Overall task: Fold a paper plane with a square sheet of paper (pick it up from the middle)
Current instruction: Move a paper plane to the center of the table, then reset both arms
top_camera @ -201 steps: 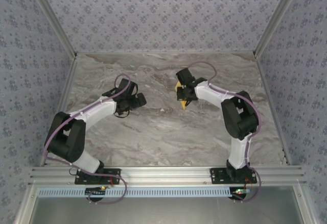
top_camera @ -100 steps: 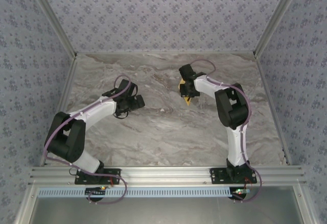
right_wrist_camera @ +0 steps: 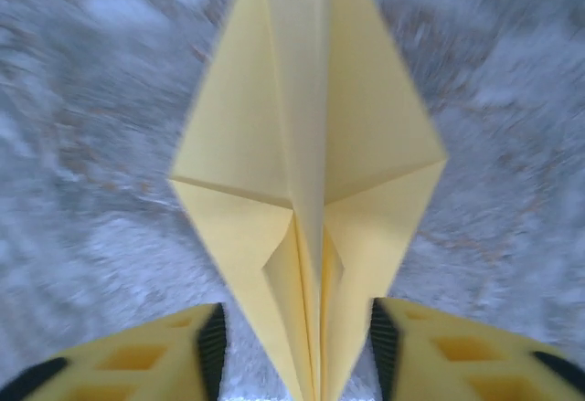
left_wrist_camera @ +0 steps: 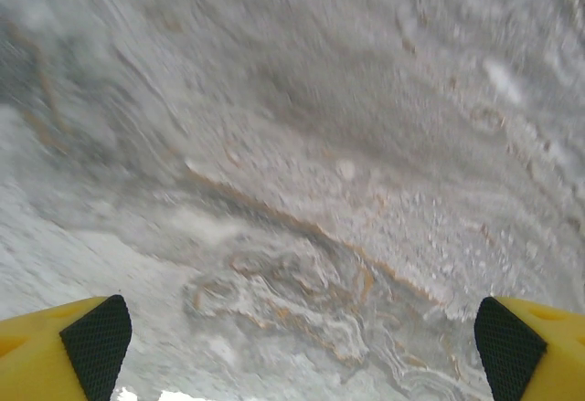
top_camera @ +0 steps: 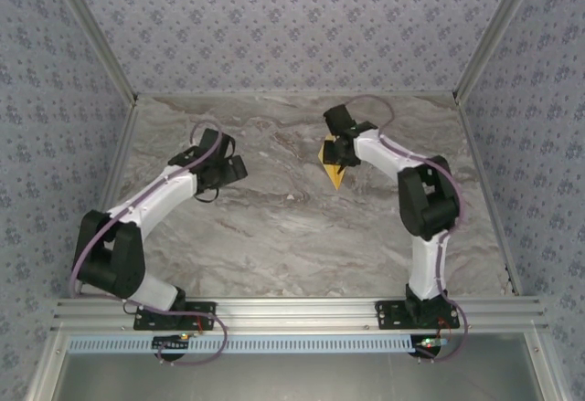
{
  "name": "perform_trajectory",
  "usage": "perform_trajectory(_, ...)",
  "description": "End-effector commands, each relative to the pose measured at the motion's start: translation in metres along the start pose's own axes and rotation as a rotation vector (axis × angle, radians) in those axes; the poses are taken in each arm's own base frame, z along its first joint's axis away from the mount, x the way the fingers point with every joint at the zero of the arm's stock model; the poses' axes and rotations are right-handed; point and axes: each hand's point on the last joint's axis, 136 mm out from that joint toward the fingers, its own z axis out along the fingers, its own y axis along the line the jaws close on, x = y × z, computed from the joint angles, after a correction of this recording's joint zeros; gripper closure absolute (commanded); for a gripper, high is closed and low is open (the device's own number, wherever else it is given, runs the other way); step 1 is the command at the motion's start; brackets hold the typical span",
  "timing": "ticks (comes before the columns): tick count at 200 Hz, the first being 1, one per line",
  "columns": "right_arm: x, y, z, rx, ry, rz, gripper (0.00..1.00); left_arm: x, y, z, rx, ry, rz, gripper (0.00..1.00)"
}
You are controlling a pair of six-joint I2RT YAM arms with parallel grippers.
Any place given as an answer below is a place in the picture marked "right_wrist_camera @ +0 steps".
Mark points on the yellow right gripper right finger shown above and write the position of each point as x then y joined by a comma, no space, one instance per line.
457,364

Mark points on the yellow square paper sheet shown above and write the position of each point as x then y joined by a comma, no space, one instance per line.
301,145

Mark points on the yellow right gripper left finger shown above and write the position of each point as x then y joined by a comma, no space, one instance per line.
137,364

